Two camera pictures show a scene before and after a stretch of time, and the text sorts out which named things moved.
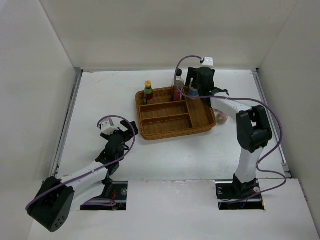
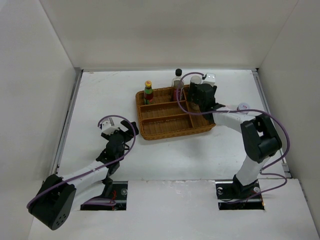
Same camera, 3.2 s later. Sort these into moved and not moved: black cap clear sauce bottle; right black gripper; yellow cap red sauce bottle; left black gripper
Moved: right black gripper
Not moved: black cap clear sauce bottle; yellow cap red sauce bottle; left black gripper
